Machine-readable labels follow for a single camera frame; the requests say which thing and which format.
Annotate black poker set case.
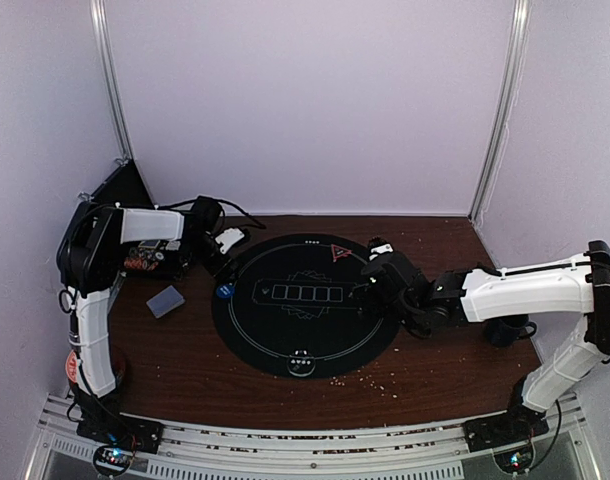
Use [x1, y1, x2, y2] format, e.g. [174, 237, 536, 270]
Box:
[77, 158, 214, 281]

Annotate red patterned tin can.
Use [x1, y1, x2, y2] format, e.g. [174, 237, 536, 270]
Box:
[64, 347, 128, 394]

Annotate dark blue mug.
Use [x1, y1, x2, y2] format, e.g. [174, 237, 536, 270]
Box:
[483, 314, 538, 348]

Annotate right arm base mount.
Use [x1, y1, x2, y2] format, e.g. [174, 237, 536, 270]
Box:
[463, 413, 549, 475]

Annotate grey card deck box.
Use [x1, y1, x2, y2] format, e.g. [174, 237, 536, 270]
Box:
[146, 286, 185, 319]

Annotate aluminium front rail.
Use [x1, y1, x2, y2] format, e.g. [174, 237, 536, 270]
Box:
[32, 392, 594, 480]

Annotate round black poker mat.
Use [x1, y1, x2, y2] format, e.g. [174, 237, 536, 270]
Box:
[211, 234, 399, 380]

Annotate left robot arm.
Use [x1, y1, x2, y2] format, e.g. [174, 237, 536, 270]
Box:
[57, 196, 265, 444]

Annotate blue small blind button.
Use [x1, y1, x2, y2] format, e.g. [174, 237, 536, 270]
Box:
[215, 283, 235, 299]

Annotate red triangle marker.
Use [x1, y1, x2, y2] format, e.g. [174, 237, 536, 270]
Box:
[330, 244, 352, 263]

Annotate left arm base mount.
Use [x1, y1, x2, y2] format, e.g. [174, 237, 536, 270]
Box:
[76, 417, 164, 478]

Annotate chips in case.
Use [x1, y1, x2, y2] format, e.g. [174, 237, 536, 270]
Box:
[123, 249, 165, 271]

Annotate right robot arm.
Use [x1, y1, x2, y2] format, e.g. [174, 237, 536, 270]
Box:
[352, 237, 610, 442]

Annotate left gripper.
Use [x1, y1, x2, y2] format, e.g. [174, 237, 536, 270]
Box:
[181, 234, 240, 284]

